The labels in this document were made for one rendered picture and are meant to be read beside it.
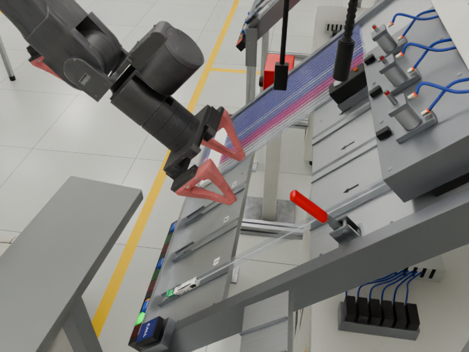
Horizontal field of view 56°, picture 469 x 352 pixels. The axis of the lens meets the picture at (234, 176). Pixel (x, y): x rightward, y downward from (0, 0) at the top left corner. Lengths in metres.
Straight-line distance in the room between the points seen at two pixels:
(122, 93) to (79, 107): 2.44
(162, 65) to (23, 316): 0.76
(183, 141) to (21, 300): 0.70
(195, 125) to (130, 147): 1.97
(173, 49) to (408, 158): 0.30
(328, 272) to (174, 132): 0.27
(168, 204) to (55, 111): 1.17
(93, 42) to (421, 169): 0.41
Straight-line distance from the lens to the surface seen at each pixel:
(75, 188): 1.39
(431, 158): 0.54
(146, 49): 0.53
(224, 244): 0.84
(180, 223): 1.03
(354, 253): 0.58
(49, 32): 0.55
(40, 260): 1.22
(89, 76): 0.55
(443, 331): 1.08
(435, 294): 1.13
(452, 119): 0.56
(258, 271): 1.86
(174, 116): 0.57
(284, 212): 2.08
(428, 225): 0.55
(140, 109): 0.56
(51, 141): 2.73
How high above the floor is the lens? 1.47
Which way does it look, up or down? 40 degrees down
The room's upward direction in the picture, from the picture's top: straight up
